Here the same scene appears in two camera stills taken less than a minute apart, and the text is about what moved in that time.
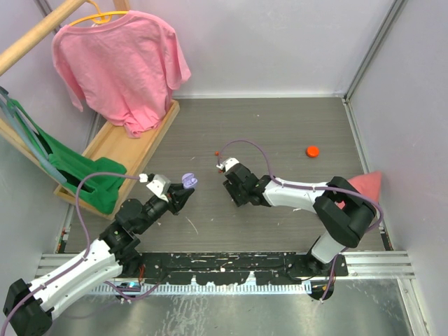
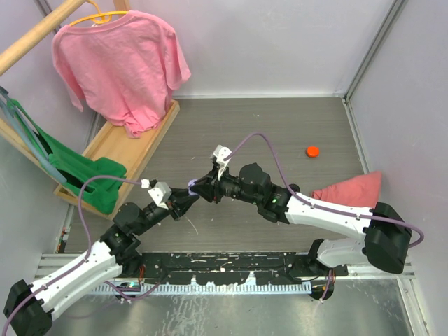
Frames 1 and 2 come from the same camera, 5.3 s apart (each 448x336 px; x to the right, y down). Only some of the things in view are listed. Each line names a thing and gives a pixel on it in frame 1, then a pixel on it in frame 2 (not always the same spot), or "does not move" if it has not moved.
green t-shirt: x=100 y=192 does not move
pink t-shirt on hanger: x=124 y=69 does not move
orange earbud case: x=312 y=151 does not move
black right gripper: x=239 y=200 -> x=209 y=187
